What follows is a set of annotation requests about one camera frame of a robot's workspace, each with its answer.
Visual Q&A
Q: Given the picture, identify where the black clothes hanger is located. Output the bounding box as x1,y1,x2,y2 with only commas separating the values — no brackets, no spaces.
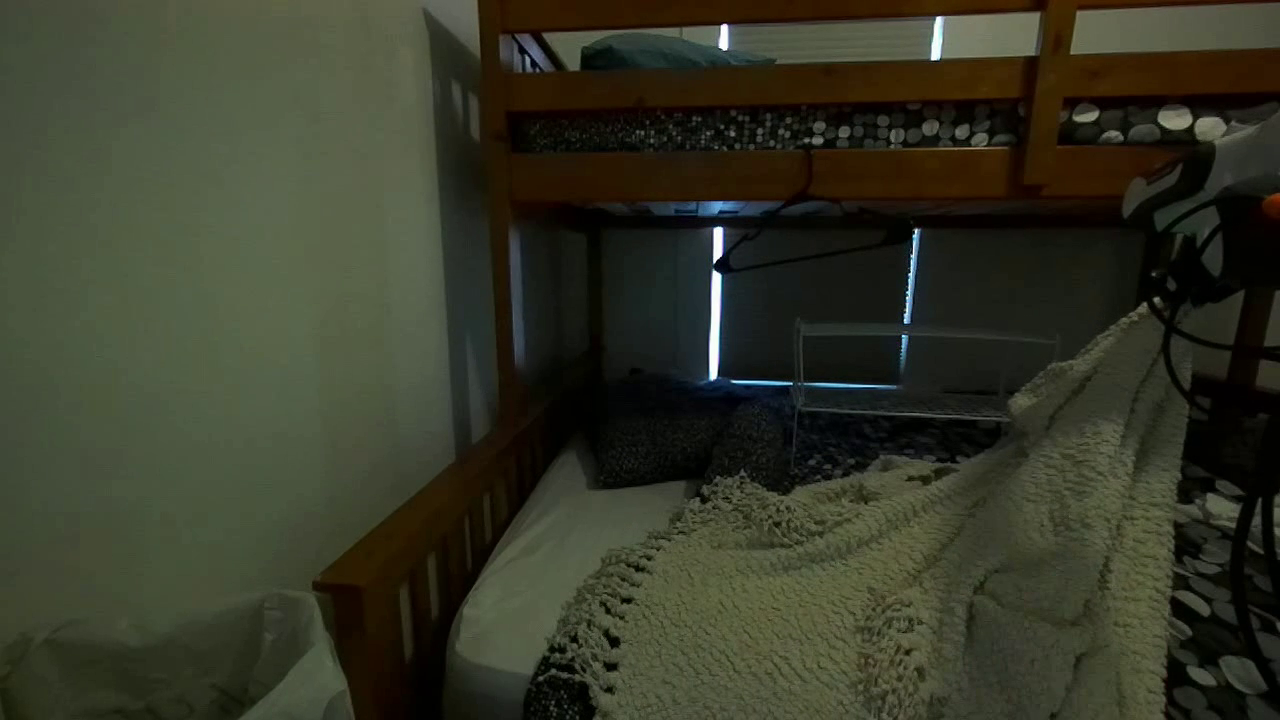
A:
707,148,919,281

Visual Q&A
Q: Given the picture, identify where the white fleece blanket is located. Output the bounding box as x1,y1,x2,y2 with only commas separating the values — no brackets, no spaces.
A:
565,295,1195,720

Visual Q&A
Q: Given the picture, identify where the white plastic bag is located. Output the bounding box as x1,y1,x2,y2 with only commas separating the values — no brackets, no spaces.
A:
0,587,361,720

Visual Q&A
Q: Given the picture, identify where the wooden bunk bed frame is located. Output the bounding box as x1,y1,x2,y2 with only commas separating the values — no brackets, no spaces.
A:
314,0,1280,720

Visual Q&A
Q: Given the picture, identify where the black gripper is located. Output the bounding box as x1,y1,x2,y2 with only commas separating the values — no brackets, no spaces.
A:
1139,212,1244,311

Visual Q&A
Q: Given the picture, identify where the dotted bunk bedding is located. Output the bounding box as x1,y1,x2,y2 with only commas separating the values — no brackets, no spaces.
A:
511,95,1237,151

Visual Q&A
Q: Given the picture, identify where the teal folded bedding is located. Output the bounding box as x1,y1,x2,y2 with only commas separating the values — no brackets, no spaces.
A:
577,34,780,77

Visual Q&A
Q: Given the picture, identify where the white wire rack shelf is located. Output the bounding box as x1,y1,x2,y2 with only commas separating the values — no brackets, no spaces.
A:
794,315,1074,426

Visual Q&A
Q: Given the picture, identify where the dark rolled cushion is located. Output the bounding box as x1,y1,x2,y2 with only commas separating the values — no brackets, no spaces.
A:
699,397,810,497

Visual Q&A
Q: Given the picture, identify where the window with dark blind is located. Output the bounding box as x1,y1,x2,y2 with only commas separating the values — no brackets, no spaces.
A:
597,12,1153,391

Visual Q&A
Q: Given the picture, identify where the black grey dotted bedspread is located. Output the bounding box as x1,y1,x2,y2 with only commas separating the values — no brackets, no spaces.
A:
519,406,1280,720

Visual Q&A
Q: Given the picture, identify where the dark dotted pillow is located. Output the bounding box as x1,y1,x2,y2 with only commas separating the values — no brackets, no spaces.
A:
586,378,733,492

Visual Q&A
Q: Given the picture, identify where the white mattress sheet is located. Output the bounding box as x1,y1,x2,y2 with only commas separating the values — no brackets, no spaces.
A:
441,446,694,720

